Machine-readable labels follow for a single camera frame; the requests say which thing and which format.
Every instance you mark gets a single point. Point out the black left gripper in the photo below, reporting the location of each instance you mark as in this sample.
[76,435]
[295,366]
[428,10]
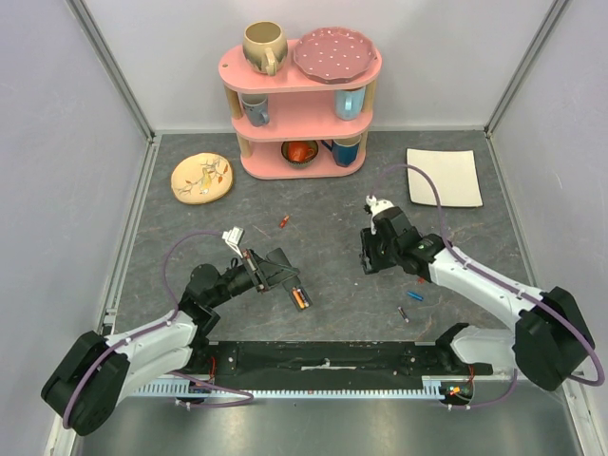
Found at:
[252,263]

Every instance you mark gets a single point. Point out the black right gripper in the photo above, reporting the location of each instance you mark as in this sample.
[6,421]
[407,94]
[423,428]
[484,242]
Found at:
[373,252]

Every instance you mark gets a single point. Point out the black remote control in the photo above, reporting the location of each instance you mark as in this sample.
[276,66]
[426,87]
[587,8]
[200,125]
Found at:
[283,273]

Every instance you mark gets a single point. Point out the black orange AAA battery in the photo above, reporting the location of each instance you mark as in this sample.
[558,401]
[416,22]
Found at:
[304,297]

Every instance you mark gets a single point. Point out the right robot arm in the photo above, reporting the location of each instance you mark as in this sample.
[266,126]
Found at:
[546,337]

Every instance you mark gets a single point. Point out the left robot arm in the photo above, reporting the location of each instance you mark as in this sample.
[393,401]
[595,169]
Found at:
[98,372]

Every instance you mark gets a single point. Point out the blue battery near right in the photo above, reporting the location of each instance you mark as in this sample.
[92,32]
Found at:
[415,296]

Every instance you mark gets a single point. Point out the dark battery near base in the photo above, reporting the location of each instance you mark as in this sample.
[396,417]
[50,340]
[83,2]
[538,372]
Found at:
[403,314]

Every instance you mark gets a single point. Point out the white square plate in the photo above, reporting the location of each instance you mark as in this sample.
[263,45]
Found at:
[453,173]

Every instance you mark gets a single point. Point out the beige bird pattern plate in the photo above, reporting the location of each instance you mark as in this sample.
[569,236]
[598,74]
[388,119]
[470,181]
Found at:
[202,178]

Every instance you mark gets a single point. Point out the dark blue mug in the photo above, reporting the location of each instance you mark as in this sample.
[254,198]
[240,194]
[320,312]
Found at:
[344,151]

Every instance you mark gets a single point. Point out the orange red cup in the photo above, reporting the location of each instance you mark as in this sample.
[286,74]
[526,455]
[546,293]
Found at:
[300,152]

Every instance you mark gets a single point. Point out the pink three-tier shelf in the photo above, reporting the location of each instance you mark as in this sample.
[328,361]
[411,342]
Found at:
[299,109]

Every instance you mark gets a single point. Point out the light blue mug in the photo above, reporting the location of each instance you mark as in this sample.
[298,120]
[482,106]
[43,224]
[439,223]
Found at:
[348,103]

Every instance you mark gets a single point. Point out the grey blue mug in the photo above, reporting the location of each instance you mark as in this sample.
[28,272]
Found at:
[256,108]

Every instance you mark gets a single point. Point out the pink dotted plate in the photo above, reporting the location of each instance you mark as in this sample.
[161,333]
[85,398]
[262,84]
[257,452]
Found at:
[334,55]

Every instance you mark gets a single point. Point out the beige ceramic mug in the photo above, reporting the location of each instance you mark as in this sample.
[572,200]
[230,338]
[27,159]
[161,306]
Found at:
[265,47]

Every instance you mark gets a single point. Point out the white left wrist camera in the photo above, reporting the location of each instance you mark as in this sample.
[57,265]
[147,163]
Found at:
[232,238]

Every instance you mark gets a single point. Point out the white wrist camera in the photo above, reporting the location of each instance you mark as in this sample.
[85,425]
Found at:
[232,238]
[374,207]

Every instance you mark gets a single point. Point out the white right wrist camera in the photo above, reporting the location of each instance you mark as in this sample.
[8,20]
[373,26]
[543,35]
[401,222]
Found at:
[374,207]

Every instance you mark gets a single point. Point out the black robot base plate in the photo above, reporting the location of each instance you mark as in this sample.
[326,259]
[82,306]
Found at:
[261,365]

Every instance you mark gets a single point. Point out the slotted cable duct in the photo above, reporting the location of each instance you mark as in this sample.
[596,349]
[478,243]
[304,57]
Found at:
[176,387]

